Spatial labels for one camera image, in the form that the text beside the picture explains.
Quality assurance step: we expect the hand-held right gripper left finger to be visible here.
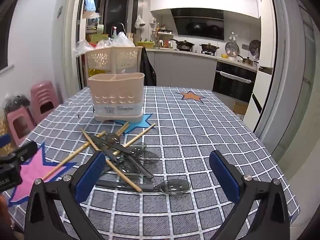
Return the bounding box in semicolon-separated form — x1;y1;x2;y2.
24;151;107;240

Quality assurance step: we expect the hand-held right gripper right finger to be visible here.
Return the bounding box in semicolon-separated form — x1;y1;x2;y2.
209;150;290;240

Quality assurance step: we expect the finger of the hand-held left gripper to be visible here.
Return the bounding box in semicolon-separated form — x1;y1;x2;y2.
0;141;38;167
0;134;12;148

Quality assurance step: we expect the black knife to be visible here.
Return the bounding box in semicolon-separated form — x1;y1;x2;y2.
100;151;142;180

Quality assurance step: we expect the beige plastic utensil holder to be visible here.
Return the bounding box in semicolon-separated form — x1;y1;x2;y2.
87;72;145;122

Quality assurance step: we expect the clear bag of yellow balls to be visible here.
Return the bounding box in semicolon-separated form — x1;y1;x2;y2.
0;116;12;137

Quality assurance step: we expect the pink star sticker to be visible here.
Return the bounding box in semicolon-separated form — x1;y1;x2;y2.
7;142;77;208

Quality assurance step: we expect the pink plastic stool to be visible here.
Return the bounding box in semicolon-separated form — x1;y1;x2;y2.
7;106;37;147

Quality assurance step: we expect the clear bag of black items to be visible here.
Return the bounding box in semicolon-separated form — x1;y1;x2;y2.
4;94;30;113

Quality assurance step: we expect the grey checked tablecloth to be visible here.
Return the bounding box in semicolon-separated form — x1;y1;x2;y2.
5;85;300;240

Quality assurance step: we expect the stack of pink stools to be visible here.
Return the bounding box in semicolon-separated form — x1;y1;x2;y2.
31;80;60;122

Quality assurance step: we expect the cardboard box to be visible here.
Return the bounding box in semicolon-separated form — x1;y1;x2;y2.
233;101;249;115

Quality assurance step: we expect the blue star sticker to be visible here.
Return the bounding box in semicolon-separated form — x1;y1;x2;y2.
114;113;157;134

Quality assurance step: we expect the orange star sticker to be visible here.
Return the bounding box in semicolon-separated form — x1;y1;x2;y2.
178;90;204;103

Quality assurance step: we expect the black built-in oven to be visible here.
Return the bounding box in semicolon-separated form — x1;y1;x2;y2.
212;61;258;103

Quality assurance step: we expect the dark window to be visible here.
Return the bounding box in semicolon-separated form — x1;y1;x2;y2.
0;22;15;69

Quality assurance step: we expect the white kitchen counter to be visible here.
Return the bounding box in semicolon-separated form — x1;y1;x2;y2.
146;47;258;90

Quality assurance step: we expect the steel saucepan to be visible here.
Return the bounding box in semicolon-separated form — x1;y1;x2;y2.
237;55;259;65

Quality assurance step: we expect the dark hanging garment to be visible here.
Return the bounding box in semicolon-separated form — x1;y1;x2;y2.
139;47;157;86

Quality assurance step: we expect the clear plastic bag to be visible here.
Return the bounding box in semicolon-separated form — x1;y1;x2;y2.
74;40;94;57

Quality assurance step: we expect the beige perforated basket rack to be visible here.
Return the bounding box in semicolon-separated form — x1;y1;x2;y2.
84;46;143;85

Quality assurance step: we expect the round metal steamer rack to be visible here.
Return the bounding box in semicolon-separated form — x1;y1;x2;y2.
224;41;238;55
249;39;261;57

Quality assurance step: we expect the dark wok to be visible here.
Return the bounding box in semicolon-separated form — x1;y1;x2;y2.
170;39;195;50
199;43;220;52

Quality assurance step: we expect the green container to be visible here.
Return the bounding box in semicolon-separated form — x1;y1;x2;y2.
87;34;109;43

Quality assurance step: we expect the white plastic bag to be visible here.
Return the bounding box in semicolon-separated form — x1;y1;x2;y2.
114;31;135;47

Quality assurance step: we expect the white spice rack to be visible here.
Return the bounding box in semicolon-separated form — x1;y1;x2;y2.
151;24;175;49

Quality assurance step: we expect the black range hood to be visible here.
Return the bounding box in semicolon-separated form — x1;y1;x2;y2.
171;8;225;40

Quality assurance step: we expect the hanging plastic bag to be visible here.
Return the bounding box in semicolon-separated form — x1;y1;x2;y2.
134;14;146;28

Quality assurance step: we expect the blue white package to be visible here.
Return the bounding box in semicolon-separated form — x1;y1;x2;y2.
84;0;97;12

